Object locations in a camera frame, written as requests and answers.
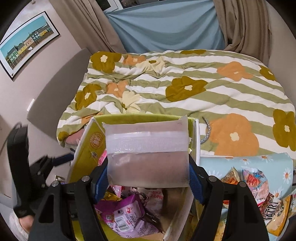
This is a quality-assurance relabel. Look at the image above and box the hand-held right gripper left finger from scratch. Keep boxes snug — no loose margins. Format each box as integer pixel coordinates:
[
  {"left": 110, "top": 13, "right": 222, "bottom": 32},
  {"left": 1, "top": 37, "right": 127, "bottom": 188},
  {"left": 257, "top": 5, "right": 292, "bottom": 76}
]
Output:
[{"left": 29, "top": 160, "right": 109, "bottom": 241}]

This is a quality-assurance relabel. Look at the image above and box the pink-purple snack bag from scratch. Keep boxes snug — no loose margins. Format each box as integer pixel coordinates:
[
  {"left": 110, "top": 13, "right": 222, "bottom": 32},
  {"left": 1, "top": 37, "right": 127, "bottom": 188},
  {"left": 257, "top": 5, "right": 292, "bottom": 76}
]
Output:
[{"left": 96, "top": 194, "right": 148, "bottom": 232}]

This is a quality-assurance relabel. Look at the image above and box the framed houses picture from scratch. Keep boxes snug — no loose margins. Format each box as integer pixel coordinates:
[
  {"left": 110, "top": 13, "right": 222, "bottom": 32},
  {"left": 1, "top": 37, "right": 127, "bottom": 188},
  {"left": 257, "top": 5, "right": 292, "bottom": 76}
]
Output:
[{"left": 0, "top": 10, "right": 60, "bottom": 80}]

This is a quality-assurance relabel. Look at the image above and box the grey braided cord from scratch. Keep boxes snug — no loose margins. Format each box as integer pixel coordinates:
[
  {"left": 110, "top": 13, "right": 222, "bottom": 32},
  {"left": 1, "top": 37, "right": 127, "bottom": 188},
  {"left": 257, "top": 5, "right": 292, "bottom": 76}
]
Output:
[{"left": 200, "top": 116, "right": 212, "bottom": 144}]

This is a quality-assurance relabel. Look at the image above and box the light blue cloth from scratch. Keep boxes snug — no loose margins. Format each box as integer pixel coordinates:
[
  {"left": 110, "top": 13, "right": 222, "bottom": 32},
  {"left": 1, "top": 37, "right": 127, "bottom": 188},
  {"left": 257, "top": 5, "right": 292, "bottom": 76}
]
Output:
[{"left": 104, "top": 0, "right": 226, "bottom": 54}]

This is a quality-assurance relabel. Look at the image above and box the frosted translucent snack bag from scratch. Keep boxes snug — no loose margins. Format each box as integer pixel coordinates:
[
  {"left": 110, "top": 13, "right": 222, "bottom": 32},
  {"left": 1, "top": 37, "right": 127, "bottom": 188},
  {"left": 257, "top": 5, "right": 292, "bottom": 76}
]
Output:
[{"left": 102, "top": 115, "right": 190, "bottom": 188}]

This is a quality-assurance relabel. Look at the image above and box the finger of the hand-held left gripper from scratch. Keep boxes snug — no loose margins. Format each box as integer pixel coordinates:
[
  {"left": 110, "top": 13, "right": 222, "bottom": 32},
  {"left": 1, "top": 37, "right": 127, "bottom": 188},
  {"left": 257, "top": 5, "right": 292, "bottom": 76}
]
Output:
[{"left": 52, "top": 152, "right": 75, "bottom": 167}]

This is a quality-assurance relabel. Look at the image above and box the yellow-green cardboard box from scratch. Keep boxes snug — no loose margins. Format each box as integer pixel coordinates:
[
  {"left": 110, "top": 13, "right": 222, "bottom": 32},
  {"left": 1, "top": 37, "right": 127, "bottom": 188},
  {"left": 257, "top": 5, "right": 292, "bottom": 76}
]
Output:
[{"left": 67, "top": 113, "right": 200, "bottom": 241}]

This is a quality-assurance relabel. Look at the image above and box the pile of snack packets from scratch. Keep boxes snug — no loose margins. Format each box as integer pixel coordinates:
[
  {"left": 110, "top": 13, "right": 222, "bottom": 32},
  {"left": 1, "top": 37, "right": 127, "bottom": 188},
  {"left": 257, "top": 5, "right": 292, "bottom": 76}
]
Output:
[{"left": 218, "top": 167, "right": 294, "bottom": 237}]

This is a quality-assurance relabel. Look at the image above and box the window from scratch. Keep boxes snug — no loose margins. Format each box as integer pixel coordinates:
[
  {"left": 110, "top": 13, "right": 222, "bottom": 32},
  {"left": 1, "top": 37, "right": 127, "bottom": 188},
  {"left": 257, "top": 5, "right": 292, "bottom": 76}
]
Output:
[{"left": 95, "top": 0, "right": 144, "bottom": 12}]

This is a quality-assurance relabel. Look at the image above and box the pink cloth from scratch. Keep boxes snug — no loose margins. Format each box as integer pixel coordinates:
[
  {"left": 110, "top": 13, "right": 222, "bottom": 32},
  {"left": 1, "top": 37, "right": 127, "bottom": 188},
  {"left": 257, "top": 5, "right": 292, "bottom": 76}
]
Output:
[{"left": 65, "top": 133, "right": 84, "bottom": 146}]

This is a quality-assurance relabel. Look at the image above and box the grey padded headboard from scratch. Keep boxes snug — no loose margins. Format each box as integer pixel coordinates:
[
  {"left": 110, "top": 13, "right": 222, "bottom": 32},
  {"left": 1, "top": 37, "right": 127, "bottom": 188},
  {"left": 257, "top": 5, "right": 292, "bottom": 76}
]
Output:
[{"left": 26, "top": 48, "right": 93, "bottom": 139}]

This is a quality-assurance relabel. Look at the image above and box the striped floral blanket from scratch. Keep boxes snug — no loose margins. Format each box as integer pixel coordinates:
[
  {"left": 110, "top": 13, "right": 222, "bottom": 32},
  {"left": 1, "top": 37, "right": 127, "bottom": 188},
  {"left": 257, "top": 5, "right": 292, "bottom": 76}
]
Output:
[{"left": 57, "top": 49, "right": 296, "bottom": 158}]

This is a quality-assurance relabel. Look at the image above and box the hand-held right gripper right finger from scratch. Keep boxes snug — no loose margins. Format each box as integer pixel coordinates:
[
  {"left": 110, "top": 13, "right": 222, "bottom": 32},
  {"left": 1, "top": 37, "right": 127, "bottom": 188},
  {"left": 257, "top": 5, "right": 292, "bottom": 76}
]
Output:
[{"left": 188, "top": 155, "right": 270, "bottom": 241}]

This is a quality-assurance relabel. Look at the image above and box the fuzzy pink slipper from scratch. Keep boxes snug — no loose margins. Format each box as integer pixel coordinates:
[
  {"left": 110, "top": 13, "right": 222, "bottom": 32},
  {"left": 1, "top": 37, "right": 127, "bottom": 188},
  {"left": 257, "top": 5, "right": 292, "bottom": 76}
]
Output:
[{"left": 9, "top": 212, "right": 35, "bottom": 241}]

